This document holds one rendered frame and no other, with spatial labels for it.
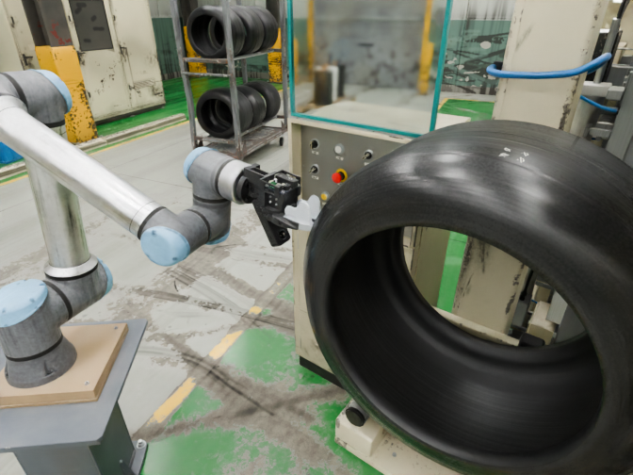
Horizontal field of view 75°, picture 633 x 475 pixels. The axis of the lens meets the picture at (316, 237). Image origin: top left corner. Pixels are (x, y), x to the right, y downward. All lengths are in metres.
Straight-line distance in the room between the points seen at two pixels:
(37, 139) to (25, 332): 0.58
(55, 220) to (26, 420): 0.57
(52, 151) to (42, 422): 0.79
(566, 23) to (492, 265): 0.48
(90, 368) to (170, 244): 0.72
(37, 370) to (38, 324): 0.15
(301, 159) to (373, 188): 1.07
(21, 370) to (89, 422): 0.25
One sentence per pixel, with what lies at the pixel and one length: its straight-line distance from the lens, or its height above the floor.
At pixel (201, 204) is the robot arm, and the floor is 1.23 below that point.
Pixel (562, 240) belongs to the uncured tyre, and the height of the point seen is 1.40.
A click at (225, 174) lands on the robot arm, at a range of 0.89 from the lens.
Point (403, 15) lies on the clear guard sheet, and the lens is 1.33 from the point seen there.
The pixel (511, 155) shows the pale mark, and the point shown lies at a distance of 0.55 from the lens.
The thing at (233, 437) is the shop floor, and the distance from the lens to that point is 2.00.
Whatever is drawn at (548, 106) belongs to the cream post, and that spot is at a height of 1.47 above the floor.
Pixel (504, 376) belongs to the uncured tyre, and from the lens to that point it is 0.99.
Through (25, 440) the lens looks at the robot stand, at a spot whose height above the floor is 0.60.
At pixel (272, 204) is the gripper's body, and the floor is 1.27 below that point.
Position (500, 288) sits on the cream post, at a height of 1.07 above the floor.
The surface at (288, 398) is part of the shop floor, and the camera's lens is 2.10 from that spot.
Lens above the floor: 1.62
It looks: 29 degrees down
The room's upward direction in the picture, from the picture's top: straight up
